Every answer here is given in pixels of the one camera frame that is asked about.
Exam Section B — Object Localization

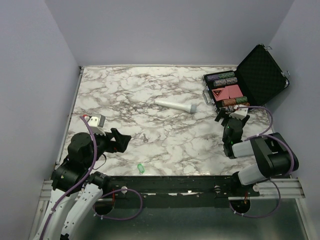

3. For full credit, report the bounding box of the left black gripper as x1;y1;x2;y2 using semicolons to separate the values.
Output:
85;127;132;168

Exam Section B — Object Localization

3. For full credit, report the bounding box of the green key tag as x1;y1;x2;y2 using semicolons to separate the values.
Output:
137;163;145;174

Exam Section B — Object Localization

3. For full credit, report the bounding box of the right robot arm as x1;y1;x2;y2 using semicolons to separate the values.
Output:
215;111;299;196

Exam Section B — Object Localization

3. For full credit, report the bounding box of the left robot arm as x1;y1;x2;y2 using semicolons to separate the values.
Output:
34;128;131;240

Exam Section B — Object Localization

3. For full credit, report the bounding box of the red playing card deck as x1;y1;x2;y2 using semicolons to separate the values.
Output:
211;87;230;101

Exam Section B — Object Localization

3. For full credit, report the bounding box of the white microphone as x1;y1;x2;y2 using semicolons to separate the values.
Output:
154;100;197;113

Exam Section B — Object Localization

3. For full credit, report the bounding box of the pink playing card deck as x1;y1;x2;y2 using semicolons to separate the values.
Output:
225;84;243;99

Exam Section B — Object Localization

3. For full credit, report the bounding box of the black poker chip case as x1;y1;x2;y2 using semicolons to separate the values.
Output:
202;44;290;112

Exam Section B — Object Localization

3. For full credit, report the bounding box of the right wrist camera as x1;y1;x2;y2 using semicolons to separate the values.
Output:
229;104;249;120

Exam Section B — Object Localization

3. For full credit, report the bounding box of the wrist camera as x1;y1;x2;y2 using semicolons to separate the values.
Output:
229;104;249;120
83;114;106;136

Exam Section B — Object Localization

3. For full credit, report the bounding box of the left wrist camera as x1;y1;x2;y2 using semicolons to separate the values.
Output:
83;114;106;136

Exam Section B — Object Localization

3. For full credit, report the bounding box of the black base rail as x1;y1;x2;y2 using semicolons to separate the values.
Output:
49;171;266;210

